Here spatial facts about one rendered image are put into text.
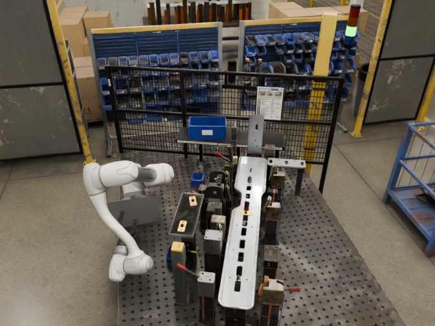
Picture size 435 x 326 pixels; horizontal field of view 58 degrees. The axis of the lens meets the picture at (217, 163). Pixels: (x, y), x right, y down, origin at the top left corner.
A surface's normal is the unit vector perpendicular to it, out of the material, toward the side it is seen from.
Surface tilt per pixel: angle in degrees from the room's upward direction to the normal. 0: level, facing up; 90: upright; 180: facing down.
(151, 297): 0
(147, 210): 90
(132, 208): 90
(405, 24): 91
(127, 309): 0
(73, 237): 0
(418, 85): 91
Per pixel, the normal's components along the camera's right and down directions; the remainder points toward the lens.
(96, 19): 0.11, 0.57
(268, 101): -0.14, 0.57
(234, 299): 0.00, -0.82
